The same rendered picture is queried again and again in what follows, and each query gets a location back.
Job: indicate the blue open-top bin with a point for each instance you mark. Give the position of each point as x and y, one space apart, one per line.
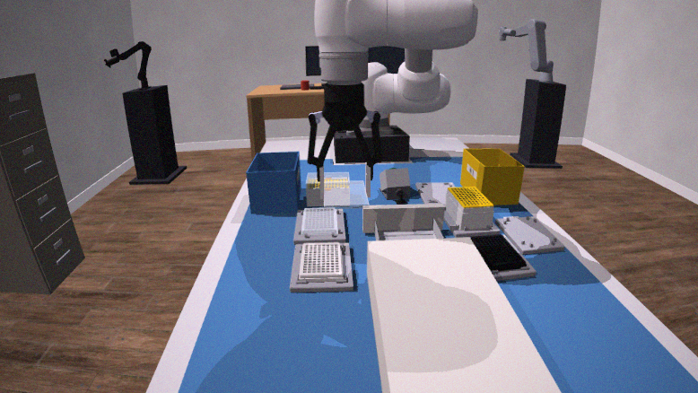
272 192

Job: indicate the yellow open-top bin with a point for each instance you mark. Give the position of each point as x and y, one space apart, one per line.
496 174

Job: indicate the blue bench mat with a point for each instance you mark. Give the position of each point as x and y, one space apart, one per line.
257 337

